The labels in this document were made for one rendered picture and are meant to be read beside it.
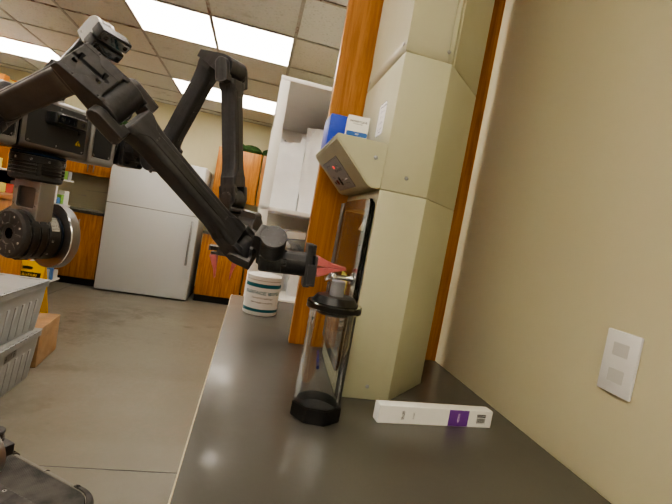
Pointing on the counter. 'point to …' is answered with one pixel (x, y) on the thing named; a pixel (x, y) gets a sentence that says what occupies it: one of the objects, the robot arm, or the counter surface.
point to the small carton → (357, 126)
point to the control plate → (338, 173)
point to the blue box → (333, 127)
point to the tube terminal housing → (408, 221)
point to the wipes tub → (262, 294)
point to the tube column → (434, 35)
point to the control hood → (356, 161)
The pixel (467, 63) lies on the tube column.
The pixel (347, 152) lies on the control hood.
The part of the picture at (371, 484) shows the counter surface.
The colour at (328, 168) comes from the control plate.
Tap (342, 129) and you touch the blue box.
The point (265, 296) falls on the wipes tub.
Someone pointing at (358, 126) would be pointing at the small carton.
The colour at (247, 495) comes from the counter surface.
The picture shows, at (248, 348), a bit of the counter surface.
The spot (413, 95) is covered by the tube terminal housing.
